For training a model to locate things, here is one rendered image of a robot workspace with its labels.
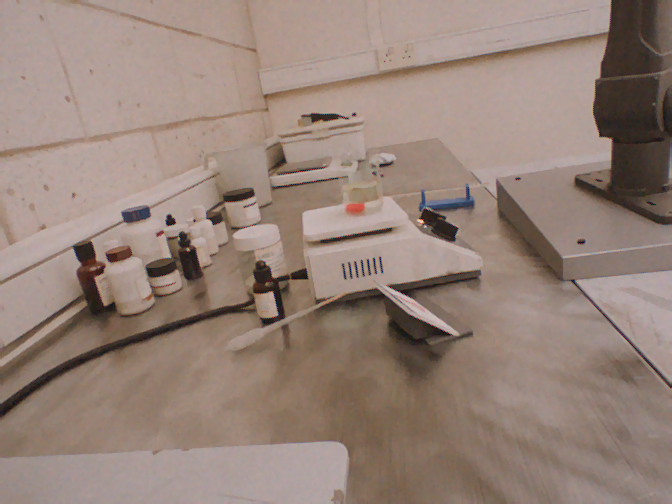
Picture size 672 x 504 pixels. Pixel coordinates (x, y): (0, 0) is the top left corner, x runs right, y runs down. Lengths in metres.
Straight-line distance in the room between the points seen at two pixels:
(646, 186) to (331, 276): 0.40
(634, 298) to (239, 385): 0.38
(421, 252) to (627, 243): 0.21
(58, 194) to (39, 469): 0.49
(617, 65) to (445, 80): 1.39
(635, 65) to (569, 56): 1.46
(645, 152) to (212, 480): 0.58
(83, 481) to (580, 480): 0.31
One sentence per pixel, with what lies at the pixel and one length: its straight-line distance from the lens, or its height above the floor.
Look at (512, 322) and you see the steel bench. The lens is 0.47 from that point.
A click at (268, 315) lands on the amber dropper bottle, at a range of 0.52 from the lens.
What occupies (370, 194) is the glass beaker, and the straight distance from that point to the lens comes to 0.54.
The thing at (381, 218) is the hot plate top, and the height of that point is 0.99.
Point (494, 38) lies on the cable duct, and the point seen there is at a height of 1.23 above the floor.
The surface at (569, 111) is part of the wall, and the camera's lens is 2.10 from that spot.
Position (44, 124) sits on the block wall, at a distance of 0.84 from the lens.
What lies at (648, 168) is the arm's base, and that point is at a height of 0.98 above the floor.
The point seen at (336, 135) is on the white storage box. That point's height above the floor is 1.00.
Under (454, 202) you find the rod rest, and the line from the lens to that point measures 0.87.
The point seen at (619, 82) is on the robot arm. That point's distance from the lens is 0.64.
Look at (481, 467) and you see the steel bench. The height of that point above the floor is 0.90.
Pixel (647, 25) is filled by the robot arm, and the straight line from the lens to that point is 0.63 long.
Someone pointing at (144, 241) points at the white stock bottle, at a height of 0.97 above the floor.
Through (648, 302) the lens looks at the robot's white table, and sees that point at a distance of 0.52.
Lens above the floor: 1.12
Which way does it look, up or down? 18 degrees down
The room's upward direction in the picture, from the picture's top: 10 degrees counter-clockwise
